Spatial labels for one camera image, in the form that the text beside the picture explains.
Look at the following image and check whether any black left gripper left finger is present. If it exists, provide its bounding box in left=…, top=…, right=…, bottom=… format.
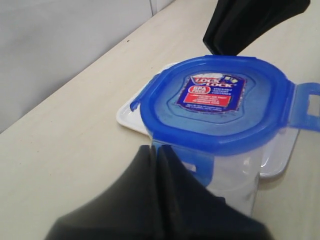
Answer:
left=46, top=145, right=165, bottom=240

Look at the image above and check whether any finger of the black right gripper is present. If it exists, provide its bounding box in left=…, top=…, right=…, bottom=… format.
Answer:
left=202, top=0, right=310, bottom=56

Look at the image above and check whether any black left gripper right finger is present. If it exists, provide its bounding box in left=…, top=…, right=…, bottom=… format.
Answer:
left=158, top=145, right=273, bottom=240

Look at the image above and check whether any clear plastic tall container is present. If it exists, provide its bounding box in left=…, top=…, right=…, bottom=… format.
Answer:
left=149, top=129, right=301, bottom=221

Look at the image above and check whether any blue plastic container lid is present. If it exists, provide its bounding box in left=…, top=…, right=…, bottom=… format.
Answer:
left=129, top=54, right=320, bottom=201

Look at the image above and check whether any white plastic tray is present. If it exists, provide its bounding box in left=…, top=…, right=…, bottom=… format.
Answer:
left=116, top=62, right=292, bottom=180

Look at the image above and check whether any white backdrop curtain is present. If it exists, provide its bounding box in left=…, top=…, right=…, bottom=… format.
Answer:
left=0, top=0, right=172, bottom=131

